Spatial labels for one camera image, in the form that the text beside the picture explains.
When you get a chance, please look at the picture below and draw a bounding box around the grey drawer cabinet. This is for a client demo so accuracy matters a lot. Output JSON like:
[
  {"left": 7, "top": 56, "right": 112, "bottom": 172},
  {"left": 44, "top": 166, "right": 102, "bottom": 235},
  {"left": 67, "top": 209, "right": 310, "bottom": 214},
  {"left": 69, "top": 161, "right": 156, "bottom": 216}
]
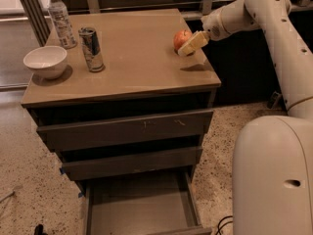
[{"left": 22, "top": 9, "right": 220, "bottom": 221}]

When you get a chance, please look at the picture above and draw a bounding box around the red apple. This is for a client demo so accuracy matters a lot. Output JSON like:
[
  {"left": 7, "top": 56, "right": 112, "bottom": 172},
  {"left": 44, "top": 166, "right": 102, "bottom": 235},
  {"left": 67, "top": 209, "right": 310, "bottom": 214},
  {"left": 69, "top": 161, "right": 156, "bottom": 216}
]
[{"left": 173, "top": 29, "right": 193, "bottom": 51}]

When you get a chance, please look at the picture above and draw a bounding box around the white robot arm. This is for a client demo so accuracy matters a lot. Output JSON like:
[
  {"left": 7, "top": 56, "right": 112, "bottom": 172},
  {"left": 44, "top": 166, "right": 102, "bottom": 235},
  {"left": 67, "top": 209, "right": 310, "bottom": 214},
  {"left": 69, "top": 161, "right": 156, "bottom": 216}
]
[{"left": 177, "top": 0, "right": 313, "bottom": 235}]

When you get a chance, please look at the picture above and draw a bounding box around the black floor cable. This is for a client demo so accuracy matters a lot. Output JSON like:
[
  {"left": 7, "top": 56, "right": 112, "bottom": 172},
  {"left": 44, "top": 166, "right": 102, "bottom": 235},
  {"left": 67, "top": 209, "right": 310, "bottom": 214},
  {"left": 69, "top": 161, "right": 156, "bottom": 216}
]
[{"left": 214, "top": 214, "right": 234, "bottom": 235}]

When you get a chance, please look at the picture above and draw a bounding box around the clear plastic water bottle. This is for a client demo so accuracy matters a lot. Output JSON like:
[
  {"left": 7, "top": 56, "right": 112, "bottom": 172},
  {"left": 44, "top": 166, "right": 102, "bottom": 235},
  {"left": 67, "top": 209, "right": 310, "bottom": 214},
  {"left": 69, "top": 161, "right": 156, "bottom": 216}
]
[{"left": 48, "top": 0, "right": 76, "bottom": 49}]

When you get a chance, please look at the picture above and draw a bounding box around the silver blue drink can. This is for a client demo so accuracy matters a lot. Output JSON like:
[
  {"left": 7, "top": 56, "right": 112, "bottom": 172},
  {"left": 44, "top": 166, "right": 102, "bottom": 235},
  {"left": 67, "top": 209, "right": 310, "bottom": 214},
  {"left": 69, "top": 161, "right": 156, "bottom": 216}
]
[{"left": 78, "top": 27, "right": 105, "bottom": 72}]

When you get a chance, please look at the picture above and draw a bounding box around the small black floor device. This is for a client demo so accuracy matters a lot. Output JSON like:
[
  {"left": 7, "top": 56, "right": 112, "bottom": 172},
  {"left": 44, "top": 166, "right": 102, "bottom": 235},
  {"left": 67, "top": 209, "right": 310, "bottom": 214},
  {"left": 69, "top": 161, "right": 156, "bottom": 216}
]
[{"left": 267, "top": 91, "right": 282, "bottom": 109}]

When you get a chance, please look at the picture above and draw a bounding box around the bottom open grey drawer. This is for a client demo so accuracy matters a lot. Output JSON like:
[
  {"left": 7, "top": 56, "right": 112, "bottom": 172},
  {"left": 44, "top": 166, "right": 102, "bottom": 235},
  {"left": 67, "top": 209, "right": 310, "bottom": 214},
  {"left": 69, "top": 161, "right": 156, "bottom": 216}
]
[{"left": 85, "top": 170, "right": 212, "bottom": 235}]

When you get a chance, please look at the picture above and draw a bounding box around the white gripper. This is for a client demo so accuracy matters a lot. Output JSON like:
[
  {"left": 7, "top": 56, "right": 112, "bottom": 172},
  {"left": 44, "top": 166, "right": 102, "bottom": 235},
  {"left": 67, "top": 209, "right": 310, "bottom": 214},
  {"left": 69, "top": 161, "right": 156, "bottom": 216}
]
[{"left": 177, "top": 11, "right": 230, "bottom": 57}]

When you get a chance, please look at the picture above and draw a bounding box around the white ceramic bowl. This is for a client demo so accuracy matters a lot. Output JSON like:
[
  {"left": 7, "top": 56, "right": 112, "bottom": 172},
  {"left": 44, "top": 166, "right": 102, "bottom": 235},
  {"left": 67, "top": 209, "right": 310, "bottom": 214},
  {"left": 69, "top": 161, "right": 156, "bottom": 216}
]
[{"left": 23, "top": 46, "right": 67, "bottom": 79}]

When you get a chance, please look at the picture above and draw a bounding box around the middle grey drawer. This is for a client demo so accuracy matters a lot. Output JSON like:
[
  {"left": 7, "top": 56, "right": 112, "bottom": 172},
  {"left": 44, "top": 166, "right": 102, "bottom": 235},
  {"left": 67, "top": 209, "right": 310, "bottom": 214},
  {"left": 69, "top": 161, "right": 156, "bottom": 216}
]
[{"left": 63, "top": 146, "right": 202, "bottom": 181}]

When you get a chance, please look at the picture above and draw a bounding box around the black object at bottom edge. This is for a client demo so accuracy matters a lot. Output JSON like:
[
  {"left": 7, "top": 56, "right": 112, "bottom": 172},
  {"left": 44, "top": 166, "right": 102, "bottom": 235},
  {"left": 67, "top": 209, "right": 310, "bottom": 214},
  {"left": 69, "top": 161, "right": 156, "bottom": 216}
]
[{"left": 34, "top": 224, "right": 46, "bottom": 235}]

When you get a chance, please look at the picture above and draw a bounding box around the top grey drawer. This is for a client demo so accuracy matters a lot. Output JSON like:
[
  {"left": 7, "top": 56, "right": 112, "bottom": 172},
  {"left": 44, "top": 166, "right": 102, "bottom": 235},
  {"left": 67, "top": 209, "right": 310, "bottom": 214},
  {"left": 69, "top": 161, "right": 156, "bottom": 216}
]
[{"left": 37, "top": 110, "right": 213, "bottom": 151}]

